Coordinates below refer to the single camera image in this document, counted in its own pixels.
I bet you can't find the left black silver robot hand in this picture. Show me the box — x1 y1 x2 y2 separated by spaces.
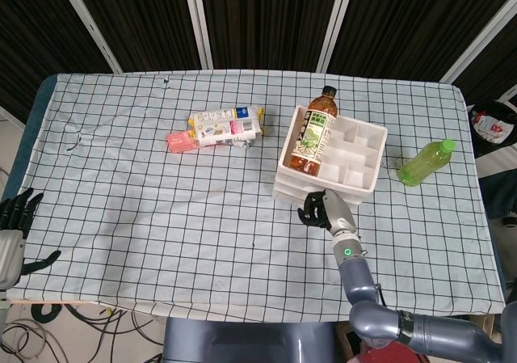
0 188 61 291

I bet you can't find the brown tea bottle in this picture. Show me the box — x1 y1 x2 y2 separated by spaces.
287 85 338 177

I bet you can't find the black slatted partition panel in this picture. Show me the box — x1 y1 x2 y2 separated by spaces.
452 15 517 106
0 0 113 124
66 0 203 74
326 0 517 83
197 0 347 73

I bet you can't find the white partition post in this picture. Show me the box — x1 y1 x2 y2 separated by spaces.
180 0 214 70
317 0 359 73
439 0 517 84
54 0 124 74

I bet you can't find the pink snack packet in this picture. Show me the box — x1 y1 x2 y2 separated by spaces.
166 129 201 154

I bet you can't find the thin black cable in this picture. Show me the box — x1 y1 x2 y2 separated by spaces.
89 308 165 363

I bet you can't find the red white wrapper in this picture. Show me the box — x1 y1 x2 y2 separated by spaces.
473 110 506 142

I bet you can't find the grey coiled cable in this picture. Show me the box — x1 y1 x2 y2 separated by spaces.
0 321 56 363

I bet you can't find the cardboard box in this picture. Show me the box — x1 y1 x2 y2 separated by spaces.
476 314 496 340

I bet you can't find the white divided plastic tray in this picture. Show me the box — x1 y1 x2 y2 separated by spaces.
273 103 389 206

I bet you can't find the green plastic bottle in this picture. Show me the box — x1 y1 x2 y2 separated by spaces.
397 138 457 188

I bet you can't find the thick black cable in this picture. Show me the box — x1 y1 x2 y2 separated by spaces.
32 302 62 324

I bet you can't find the white pack with pink label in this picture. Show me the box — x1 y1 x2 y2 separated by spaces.
192 116 267 148

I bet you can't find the white pack with blue label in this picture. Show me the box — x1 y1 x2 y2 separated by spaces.
188 104 267 132

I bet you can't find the checked white tablecloth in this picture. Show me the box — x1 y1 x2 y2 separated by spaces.
3 70 508 324

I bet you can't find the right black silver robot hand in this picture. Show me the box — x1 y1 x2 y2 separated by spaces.
297 189 359 235

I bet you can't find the black waste bin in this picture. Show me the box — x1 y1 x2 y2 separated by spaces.
467 99 517 158

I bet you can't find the dark blue seat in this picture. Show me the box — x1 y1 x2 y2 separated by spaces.
476 152 517 218

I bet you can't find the grey-blue robot torso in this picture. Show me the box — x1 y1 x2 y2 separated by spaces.
161 317 338 363

